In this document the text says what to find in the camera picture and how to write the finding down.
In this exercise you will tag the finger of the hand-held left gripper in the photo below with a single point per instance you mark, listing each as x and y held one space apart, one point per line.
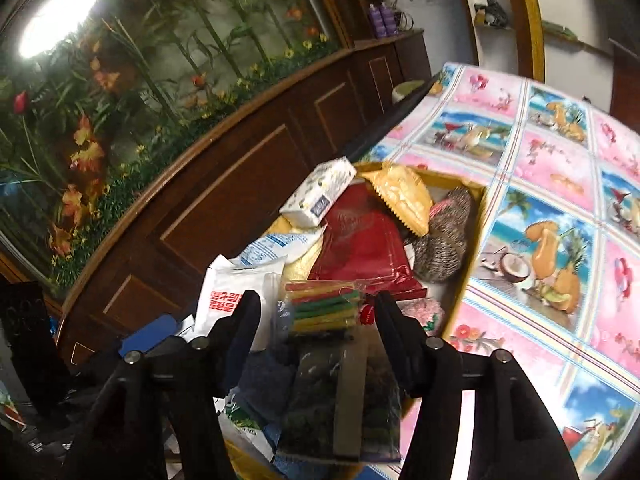
145 345

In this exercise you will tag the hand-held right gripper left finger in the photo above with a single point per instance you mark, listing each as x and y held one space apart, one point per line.
245 322

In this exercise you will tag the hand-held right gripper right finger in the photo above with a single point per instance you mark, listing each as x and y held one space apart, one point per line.
395 335

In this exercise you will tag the pink knitted item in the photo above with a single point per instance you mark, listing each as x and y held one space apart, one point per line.
425 312

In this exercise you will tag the white packet red label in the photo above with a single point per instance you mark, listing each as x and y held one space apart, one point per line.
220 285

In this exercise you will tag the coloured sticks packet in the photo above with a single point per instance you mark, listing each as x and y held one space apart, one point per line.
320 310

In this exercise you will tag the blue white packet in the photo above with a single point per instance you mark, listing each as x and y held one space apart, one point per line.
270 250

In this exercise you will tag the dark red packet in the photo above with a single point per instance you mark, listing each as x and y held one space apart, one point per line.
365 245

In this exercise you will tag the clear bag dark contents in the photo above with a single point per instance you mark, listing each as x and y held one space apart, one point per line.
320 400

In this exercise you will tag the gold cardboard box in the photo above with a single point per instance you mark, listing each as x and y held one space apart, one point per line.
470 260

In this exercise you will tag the green white packet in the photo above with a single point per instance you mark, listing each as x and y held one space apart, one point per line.
245 430

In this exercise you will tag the yellow packet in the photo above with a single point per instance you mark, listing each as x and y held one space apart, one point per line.
400 195

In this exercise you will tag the white floral tissue pack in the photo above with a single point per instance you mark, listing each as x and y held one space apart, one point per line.
320 190

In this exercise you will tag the dark wooden cabinet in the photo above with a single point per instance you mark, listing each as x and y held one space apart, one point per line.
225 160

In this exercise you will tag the pale green round stool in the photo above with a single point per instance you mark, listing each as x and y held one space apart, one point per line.
406 92

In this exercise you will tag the purple bottle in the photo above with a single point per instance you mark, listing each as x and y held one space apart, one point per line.
389 20
376 22

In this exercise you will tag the round ceiling lamp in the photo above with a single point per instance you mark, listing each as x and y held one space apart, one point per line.
55 15

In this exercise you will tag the green flat item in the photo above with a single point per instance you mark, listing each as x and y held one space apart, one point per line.
557 30

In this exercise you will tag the gold framed wall shelf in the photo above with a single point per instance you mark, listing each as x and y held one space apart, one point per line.
530 10

